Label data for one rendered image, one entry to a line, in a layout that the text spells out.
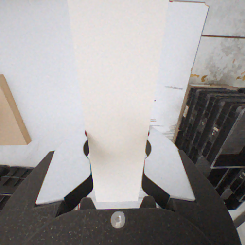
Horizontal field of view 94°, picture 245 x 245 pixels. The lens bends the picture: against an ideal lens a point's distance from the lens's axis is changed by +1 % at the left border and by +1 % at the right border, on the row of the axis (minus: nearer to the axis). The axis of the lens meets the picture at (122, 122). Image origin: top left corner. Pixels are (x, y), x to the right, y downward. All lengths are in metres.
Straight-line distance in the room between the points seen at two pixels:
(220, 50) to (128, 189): 1.28
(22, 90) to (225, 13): 1.32
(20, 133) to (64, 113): 0.16
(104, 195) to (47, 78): 0.34
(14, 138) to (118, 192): 0.43
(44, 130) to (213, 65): 1.29
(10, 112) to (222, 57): 1.40
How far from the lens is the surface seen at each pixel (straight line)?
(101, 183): 0.17
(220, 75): 1.40
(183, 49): 0.40
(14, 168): 0.68
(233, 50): 1.41
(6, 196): 0.60
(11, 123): 0.51
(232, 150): 1.10
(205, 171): 1.37
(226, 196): 1.91
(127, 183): 0.17
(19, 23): 0.43
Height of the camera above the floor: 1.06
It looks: 61 degrees down
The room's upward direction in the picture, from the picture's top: 175 degrees clockwise
